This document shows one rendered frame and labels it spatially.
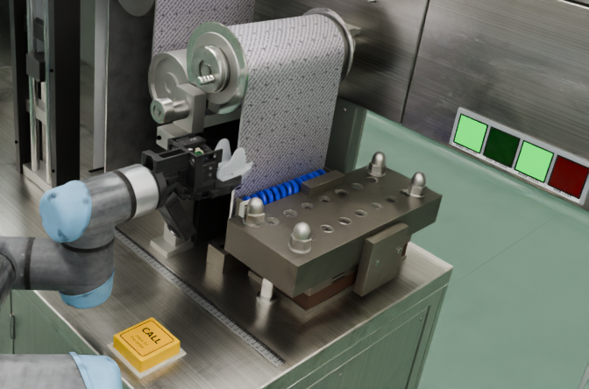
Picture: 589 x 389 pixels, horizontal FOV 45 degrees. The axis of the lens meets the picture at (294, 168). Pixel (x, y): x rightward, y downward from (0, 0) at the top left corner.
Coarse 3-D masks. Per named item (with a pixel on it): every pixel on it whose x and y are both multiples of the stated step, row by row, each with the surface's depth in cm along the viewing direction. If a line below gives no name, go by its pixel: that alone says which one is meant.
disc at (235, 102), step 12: (204, 24) 112; (216, 24) 110; (192, 36) 115; (228, 36) 109; (192, 48) 116; (240, 48) 108; (240, 60) 109; (240, 72) 109; (192, 84) 118; (240, 84) 110; (240, 96) 111; (216, 108) 115; (228, 108) 113
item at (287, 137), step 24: (288, 96) 120; (312, 96) 124; (336, 96) 130; (240, 120) 114; (264, 120) 117; (288, 120) 122; (312, 120) 127; (240, 144) 116; (264, 144) 120; (288, 144) 125; (312, 144) 130; (264, 168) 123; (288, 168) 128; (312, 168) 134; (240, 192) 121
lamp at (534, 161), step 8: (528, 144) 114; (528, 152) 115; (536, 152) 114; (544, 152) 113; (520, 160) 116; (528, 160) 115; (536, 160) 114; (544, 160) 113; (520, 168) 116; (528, 168) 115; (536, 168) 114; (544, 168) 113; (536, 176) 115; (544, 176) 114
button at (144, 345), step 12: (144, 324) 106; (156, 324) 106; (120, 336) 102; (132, 336) 103; (144, 336) 103; (156, 336) 104; (168, 336) 104; (120, 348) 102; (132, 348) 101; (144, 348) 101; (156, 348) 101; (168, 348) 102; (132, 360) 100; (144, 360) 99; (156, 360) 101
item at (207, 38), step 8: (208, 32) 112; (200, 40) 114; (208, 40) 112; (216, 40) 111; (224, 40) 110; (224, 48) 110; (192, 56) 116; (232, 56) 109; (232, 64) 110; (232, 72) 110; (232, 80) 111; (232, 88) 111; (208, 96) 116; (216, 96) 114; (224, 96) 113; (232, 96) 112
